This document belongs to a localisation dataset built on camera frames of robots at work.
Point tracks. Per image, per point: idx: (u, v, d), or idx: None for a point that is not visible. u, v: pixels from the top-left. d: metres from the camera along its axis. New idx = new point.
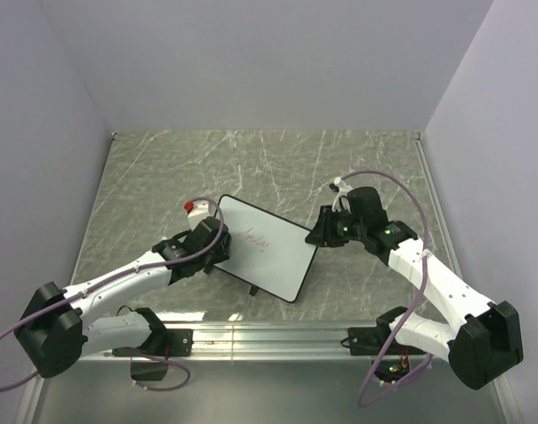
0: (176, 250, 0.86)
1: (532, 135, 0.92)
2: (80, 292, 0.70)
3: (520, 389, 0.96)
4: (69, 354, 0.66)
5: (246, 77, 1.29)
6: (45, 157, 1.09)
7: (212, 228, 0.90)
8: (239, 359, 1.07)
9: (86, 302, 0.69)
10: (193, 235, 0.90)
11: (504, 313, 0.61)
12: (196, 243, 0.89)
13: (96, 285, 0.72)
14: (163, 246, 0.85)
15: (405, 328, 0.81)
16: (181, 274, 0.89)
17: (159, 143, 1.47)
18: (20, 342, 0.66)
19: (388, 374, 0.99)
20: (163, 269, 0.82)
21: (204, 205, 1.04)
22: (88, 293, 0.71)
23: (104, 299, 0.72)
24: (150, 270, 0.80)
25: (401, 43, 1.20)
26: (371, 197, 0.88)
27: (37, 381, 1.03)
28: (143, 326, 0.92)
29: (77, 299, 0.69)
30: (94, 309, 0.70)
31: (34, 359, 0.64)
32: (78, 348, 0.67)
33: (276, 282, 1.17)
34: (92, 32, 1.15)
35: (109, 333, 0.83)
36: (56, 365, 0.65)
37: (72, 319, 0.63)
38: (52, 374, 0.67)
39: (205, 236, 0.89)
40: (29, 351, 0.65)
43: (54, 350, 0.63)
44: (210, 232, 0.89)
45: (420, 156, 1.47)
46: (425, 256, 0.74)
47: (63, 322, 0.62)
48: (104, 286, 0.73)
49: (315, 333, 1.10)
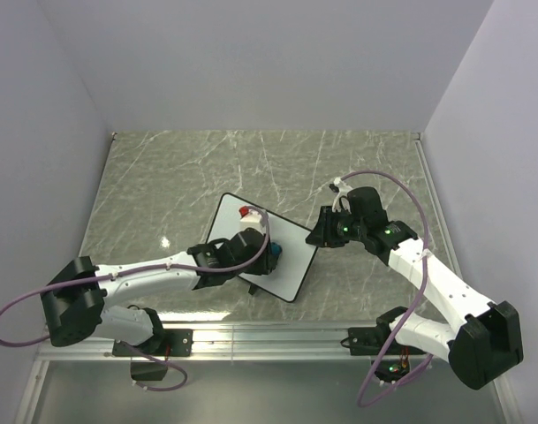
0: (208, 258, 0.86)
1: (532, 135, 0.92)
2: (110, 274, 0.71)
3: (520, 389, 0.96)
4: (84, 330, 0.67)
5: (246, 77, 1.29)
6: (45, 157, 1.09)
7: (248, 243, 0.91)
8: (239, 359, 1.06)
9: (112, 285, 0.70)
10: (229, 246, 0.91)
11: (504, 314, 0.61)
12: (229, 254, 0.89)
13: (127, 271, 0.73)
14: (198, 251, 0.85)
15: (405, 328, 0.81)
16: (207, 283, 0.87)
17: (159, 143, 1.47)
18: (43, 303, 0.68)
19: (388, 374, 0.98)
20: (193, 274, 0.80)
21: (258, 215, 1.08)
22: (117, 276, 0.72)
23: (130, 287, 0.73)
24: (179, 271, 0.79)
25: (400, 44, 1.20)
26: (370, 197, 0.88)
27: (37, 381, 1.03)
28: (147, 327, 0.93)
29: (105, 280, 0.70)
30: (118, 294, 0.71)
31: (50, 325, 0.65)
32: (93, 327, 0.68)
33: (276, 279, 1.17)
34: (91, 32, 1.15)
35: (119, 323, 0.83)
36: (70, 336, 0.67)
37: (95, 299, 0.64)
38: (64, 344, 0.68)
39: (240, 249, 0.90)
40: (48, 316, 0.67)
43: (71, 322, 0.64)
44: (246, 246, 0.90)
45: (420, 156, 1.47)
46: (425, 256, 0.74)
47: (86, 299, 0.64)
48: (133, 274, 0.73)
49: (315, 333, 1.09)
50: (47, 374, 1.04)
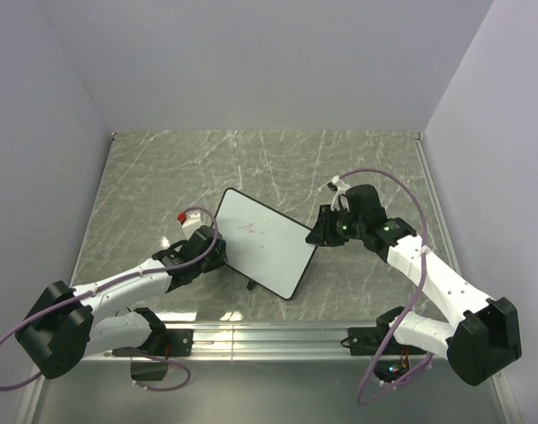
0: (174, 259, 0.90)
1: (532, 135, 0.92)
2: (90, 291, 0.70)
3: (521, 389, 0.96)
4: (74, 353, 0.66)
5: (246, 77, 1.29)
6: (44, 157, 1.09)
7: (207, 237, 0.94)
8: (239, 359, 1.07)
9: (94, 301, 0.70)
10: (189, 244, 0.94)
11: (503, 309, 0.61)
12: (192, 252, 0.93)
13: (104, 284, 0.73)
14: (162, 255, 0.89)
15: (405, 328, 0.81)
16: (178, 282, 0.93)
17: (159, 143, 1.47)
18: (25, 341, 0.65)
19: (388, 374, 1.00)
20: (165, 275, 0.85)
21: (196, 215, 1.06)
22: (97, 292, 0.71)
23: (111, 299, 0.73)
24: (153, 275, 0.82)
25: (400, 44, 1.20)
26: (369, 193, 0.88)
27: (37, 381, 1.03)
28: (143, 326, 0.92)
29: (87, 298, 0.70)
30: (102, 308, 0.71)
31: (38, 359, 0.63)
32: (83, 347, 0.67)
33: (277, 274, 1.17)
34: (92, 32, 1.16)
35: (112, 332, 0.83)
36: (61, 364, 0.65)
37: (84, 314, 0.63)
38: (55, 374, 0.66)
39: (200, 244, 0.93)
40: (32, 351, 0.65)
43: (60, 349, 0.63)
44: (205, 241, 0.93)
45: (420, 156, 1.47)
46: (425, 253, 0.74)
47: (74, 319, 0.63)
48: (111, 287, 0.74)
49: (315, 333, 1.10)
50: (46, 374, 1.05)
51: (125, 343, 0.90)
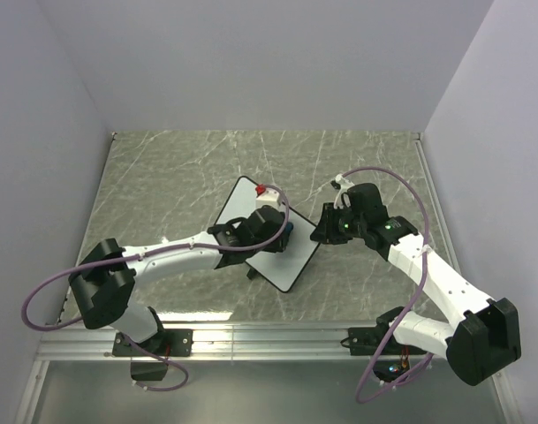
0: (229, 236, 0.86)
1: (532, 133, 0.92)
2: (137, 254, 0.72)
3: (521, 389, 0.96)
4: (116, 311, 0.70)
5: (246, 77, 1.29)
6: (44, 156, 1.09)
7: (267, 221, 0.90)
8: (239, 359, 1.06)
9: (140, 264, 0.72)
10: (247, 224, 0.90)
11: (504, 310, 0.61)
12: (248, 232, 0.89)
13: (153, 250, 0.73)
14: (218, 230, 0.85)
15: (405, 328, 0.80)
16: (229, 261, 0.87)
17: (159, 143, 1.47)
18: (74, 286, 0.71)
19: (388, 374, 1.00)
20: (215, 253, 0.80)
21: (275, 193, 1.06)
22: (145, 256, 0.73)
23: (156, 266, 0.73)
24: (202, 250, 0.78)
25: (400, 44, 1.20)
26: (371, 193, 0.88)
27: (37, 381, 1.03)
28: (151, 321, 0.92)
29: (132, 261, 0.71)
30: (146, 274, 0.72)
31: (82, 307, 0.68)
32: (124, 308, 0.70)
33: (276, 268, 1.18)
34: (92, 32, 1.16)
35: (130, 316, 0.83)
36: (101, 319, 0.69)
37: (125, 277, 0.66)
38: (97, 327, 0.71)
39: (258, 227, 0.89)
40: (79, 299, 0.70)
43: (102, 304, 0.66)
44: (263, 223, 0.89)
45: (420, 156, 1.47)
46: (425, 252, 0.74)
47: (117, 279, 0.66)
48: (159, 254, 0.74)
49: (315, 333, 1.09)
50: (47, 374, 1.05)
51: (132, 335, 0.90)
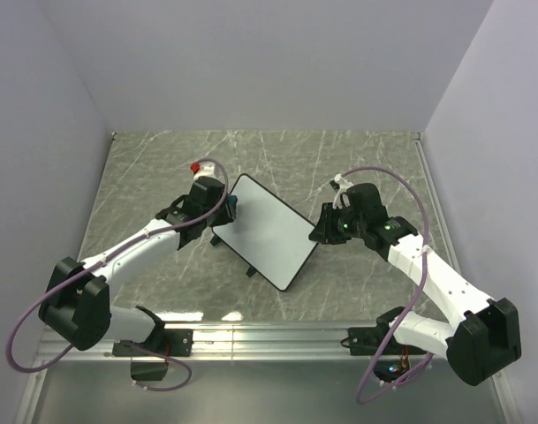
0: (178, 215, 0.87)
1: (533, 133, 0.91)
2: (100, 261, 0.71)
3: (521, 389, 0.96)
4: (100, 321, 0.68)
5: (246, 77, 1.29)
6: (44, 156, 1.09)
7: (208, 188, 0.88)
8: (239, 359, 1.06)
9: (107, 269, 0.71)
10: (192, 198, 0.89)
11: (504, 310, 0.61)
12: (195, 207, 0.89)
13: (113, 253, 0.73)
14: (166, 214, 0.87)
15: (405, 328, 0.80)
16: (189, 237, 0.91)
17: (159, 143, 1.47)
18: (49, 319, 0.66)
19: (388, 374, 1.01)
20: (172, 234, 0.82)
21: (210, 167, 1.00)
22: (107, 261, 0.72)
23: (123, 265, 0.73)
24: (160, 236, 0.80)
25: (400, 45, 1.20)
26: (370, 193, 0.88)
27: (37, 381, 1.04)
28: (147, 317, 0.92)
29: (98, 268, 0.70)
30: (116, 276, 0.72)
31: (68, 334, 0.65)
32: (106, 315, 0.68)
33: (276, 263, 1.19)
34: (91, 32, 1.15)
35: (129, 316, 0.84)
36: (89, 335, 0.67)
37: (99, 285, 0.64)
38: (88, 345, 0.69)
39: (202, 197, 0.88)
40: (59, 329, 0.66)
43: (84, 321, 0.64)
44: (206, 193, 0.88)
45: (420, 155, 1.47)
46: (425, 252, 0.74)
47: (91, 291, 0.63)
48: (120, 253, 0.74)
49: (315, 333, 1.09)
50: (47, 374, 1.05)
51: (132, 336, 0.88)
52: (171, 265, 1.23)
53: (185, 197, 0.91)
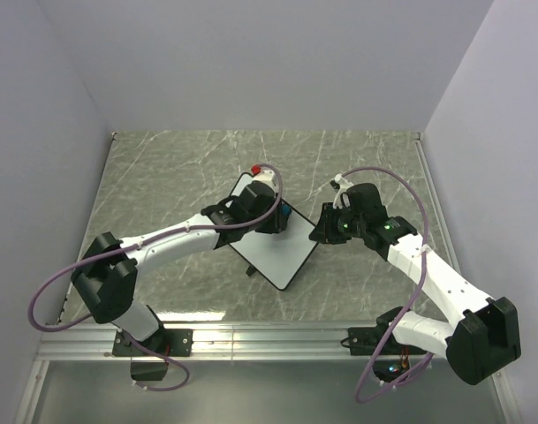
0: (223, 215, 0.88)
1: (533, 133, 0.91)
2: (136, 244, 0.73)
3: (520, 389, 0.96)
4: (123, 301, 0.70)
5: (245, 77, 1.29)
6: (44, 156, 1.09)
7: (258, 194, 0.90)
8: (239, 359, 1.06)
9: (140, 253, 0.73)
10: (239, 200, 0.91)
11: (503, 309, 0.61)
12: (241, 209, 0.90)
13: (151, 238, 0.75)
14: (211, 211, 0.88)
15: (405, 327, 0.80)
16: (227, 240, 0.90)
17: (159, 143, 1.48)
18: (77, 284, 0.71)
19: (388, 374, 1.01)
20: (212, 233, 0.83)
21: (270, 173, 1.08)
22: (143, 246, 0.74)
23: (156, 253, 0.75)
24: (199, 231, 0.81)
25: (400, 44, 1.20)
26: (370, 193, 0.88)
27: (37, 381, 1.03)
28: (153, 318, 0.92)
29: (132, 250, 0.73)
30: (147, 261, 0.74)
31: (89, 305, 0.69)
32: (130, 298, 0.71)
33: (279, 261, 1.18)
34: (92, 32, 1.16)
35: (131, 315, 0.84)
36: (109, 311, 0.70)
37: (129, 268, 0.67)
38: (106, 321, 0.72)
39: (250, 201, 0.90)
40: (84, 297, 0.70)
43: (107, 298, 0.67)
44: (255, 198, 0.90)
45: (420, 156, 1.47)
46: (425, 252, 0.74)
47: (120, 271, 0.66)
48: (157, 241, 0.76)
49: (315, 333, 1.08)
50: (47, 374, 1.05)
51: (132, 331, 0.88)
52: (171, 265, 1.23)
53: (234, 200, 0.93)
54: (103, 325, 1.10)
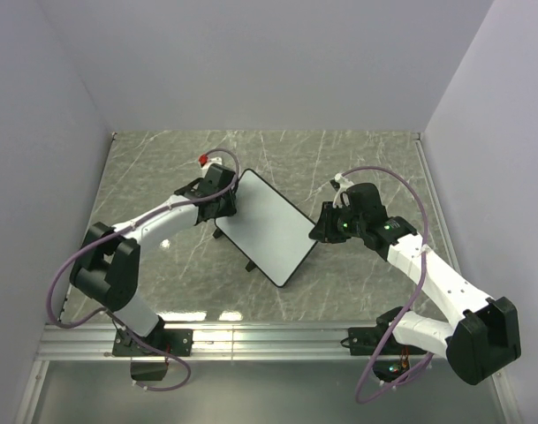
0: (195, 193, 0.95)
1: (532, 132, 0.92)
2: (131, 225, 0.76)
3: (520, 389, 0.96)
4: (130, 282, 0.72)
5: (246, 77, 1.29)
6: (44, 156, 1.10)
7: (223, 170, 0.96)
8: (239, 359, 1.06)
9: (136, 233, 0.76)
10: (208, 178, 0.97)
11: (503, 309, 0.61)
12: (211, 186, 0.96)
13: (141, 219, 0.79)
14: (185, 192, 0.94)
15: (405, 327, 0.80)
16: (204, 215, 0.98)
17: (159, 143, 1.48)
18: (79, 280, 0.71)
19: (388, 374, 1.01)
20: (192, 208, 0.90)
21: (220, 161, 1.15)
22: (136, 225, 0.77)
23: (150, 231, 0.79)
24: (181, 208, 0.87)
25: (400, 44, 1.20)
26: (370, 193, 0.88)
27: (37, 381, 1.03)
28: (153, 317, 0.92)
29: (128, 231, 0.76)
30: (143, 239, 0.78)
31: (99, 294, 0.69)
32: (135, 277, 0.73)
33: (281, 257, 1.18)
34: (92, 32, 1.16)
35: (131, 315, 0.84)
36: (120, 296, 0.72)
37: (131, 245, 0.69)
38: (117, 307, 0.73)
39: (218, 177, 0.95)
40: (90, 290, 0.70)
43: (117, 280, 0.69)
44: (223, 173, 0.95)
45: (420, 155, 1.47)
46: (425, 252, 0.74)
47: (124, 249, 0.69)
48: (147, 221, 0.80)
49: (315, 333, 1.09)
50: (47, 374, 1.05)
51: (133, 330, 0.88)
52: (171, 265, 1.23)
53: (200, 178, 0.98)
54: (103, 324, 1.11)
